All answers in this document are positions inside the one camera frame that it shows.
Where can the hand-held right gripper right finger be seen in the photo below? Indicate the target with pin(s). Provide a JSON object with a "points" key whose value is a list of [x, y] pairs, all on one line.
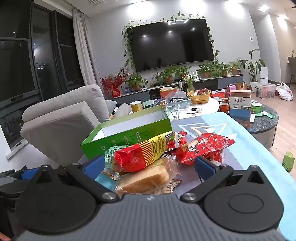
{"points": [[204, 166]]}

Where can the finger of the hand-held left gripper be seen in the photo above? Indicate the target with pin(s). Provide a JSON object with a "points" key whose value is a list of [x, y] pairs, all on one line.
{"points": [[27, 174]]}

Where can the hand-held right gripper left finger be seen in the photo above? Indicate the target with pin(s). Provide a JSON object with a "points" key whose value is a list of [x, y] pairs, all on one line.
{"points": [[96, 165]]}

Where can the green snack packet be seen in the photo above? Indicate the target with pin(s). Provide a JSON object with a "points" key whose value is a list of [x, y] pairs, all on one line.
{"points": [[111, 151]]}

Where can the red crinkly snack bag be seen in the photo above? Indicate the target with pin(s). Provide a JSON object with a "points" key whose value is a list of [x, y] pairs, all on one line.
{"points": [[203, 146]]}

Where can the red snack packet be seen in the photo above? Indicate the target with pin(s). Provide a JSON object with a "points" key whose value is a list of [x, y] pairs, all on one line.
{"points": [[175, 143]]}

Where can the clear black-print snack packet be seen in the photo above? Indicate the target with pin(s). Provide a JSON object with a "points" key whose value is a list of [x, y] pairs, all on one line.
{"points": [[171, 185]]}

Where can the red yellow striped snack bag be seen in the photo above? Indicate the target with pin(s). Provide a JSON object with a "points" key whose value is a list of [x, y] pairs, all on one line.
{"points": [[138, 155]]}

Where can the sliced bread packet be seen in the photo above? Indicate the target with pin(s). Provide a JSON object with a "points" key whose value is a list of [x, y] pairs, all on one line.
{"points": [[143, 180]]}

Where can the green cardboard box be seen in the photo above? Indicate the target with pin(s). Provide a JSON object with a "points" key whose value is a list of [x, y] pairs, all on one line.
{"points": [[143, 129]]}

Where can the scissors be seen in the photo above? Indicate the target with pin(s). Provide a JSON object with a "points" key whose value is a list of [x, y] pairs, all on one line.
{"points": [[191, 113]]}

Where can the white round table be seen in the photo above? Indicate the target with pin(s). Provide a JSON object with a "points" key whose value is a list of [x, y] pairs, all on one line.
{"points": [[208, 107]]}

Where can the beige sofa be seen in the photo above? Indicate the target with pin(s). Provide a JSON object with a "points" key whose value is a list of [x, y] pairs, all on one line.
{"points": [[57, 120]]}

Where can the grey pillow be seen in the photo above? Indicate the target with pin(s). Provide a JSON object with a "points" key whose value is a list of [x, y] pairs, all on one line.
{"points": [[111, 106]]}

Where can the orange cup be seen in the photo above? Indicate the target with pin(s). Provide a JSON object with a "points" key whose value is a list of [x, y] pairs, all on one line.
{"points": [[223, 108]]}

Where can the white and blue carton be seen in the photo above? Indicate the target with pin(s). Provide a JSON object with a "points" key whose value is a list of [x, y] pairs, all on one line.
{"points": [[239, 113]]}

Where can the glass pitcher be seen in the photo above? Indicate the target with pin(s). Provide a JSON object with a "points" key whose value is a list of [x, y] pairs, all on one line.
{"points": [[173, 111]]}

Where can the yellow woven basket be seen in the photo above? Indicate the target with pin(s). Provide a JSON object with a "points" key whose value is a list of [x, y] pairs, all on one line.
{"points": [[198, 99]]}

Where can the brown paper cup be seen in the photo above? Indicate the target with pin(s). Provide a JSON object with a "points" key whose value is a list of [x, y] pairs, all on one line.
{"points": [[225, 100]]}

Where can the yellow can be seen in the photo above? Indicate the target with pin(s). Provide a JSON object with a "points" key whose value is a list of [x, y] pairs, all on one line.
{"points": [[136, 107]]}

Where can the dark marble round table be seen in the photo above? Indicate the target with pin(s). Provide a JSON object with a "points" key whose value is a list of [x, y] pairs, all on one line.
{"points": [[263, 125]]}

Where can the red gift bag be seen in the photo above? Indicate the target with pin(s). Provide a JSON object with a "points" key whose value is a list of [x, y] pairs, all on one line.
{"points": [[218, 93]]}

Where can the spider plant in vase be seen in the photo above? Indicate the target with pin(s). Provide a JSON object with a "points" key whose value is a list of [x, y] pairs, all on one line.
{"points": [[190, 88]]}

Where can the green flat packet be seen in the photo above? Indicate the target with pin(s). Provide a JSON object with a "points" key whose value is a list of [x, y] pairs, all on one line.
{"points": [[266, 114]]}

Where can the orange tissue box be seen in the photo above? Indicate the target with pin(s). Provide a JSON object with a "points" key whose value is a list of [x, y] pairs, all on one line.
{"points": [[167, 93]]}

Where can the pink box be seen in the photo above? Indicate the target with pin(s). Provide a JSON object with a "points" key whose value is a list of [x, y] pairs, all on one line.
{"points": [[231, 89]]}

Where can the green slipper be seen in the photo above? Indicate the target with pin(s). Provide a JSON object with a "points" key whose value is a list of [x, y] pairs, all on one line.
{"points": [[289, 161]]}

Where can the red berry bouquet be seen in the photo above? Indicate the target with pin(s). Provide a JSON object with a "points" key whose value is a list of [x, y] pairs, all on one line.
{"points": [[111, 81]]}

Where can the large leaf potted plant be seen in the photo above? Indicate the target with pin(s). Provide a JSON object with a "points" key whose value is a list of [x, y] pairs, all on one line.
{"points": [[253, 87]]}

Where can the green potted plant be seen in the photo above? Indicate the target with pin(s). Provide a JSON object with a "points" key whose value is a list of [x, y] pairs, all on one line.
{"points": [[234, 68], [223, 68], [136, 81], [168, 75], [183, 70], [205, 69]]}

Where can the clear storage bin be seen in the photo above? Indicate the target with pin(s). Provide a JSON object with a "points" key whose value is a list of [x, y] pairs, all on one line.
{"points": [[266, 91]]}

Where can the black framed window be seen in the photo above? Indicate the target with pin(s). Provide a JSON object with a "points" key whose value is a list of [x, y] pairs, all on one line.
{"points": [[18, 69]]}

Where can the white air purifier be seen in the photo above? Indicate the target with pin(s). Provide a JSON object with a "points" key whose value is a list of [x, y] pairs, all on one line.
{"points": [[263, 75]]}

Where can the white plastic bag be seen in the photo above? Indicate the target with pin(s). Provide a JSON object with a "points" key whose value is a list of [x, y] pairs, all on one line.
{"points": [[285, 92]]}

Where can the white curtain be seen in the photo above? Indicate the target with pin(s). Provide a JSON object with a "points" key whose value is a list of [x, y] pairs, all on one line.
{"points": [[83, 46]]}

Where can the grey dining chair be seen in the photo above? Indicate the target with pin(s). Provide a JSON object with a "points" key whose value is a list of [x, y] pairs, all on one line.
{"points": [[291, 69]]}

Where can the trailing vine plant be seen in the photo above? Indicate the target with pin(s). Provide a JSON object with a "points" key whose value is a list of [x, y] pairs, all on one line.
{"points": [[130, 27]]}

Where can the ceiling air vent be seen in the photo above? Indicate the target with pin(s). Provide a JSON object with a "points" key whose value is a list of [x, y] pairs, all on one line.
{"points": [[94, 1]]}

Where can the wall television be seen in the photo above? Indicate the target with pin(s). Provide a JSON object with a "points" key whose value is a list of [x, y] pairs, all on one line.
{"points": [[171, 44]]}

